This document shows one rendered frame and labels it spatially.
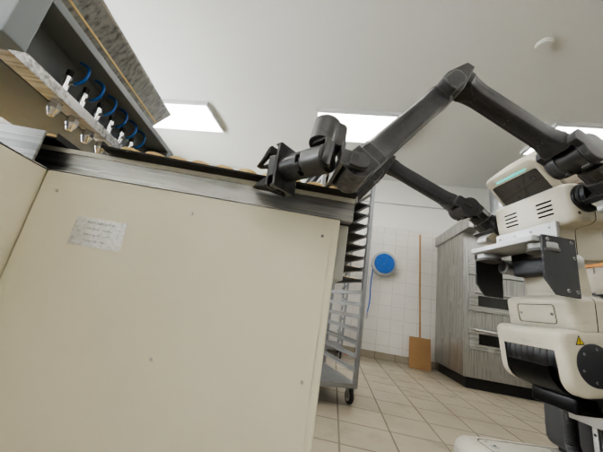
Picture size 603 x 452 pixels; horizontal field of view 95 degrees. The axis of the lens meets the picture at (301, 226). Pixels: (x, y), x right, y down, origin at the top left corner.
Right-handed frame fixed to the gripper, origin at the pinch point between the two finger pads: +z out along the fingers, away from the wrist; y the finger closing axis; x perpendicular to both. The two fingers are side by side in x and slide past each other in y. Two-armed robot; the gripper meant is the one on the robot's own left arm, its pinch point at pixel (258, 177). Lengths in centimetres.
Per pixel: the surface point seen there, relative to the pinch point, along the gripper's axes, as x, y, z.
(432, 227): 444, -122, 77
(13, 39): -44, -13, 24
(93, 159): -25.7, 0.8, 30.4
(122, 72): -23, -37, 49
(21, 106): -40, -14, 54
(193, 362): -3.6, 41.6, 5.4
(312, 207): 11.1, 4.9, -8.4
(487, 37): 184, -205, -33
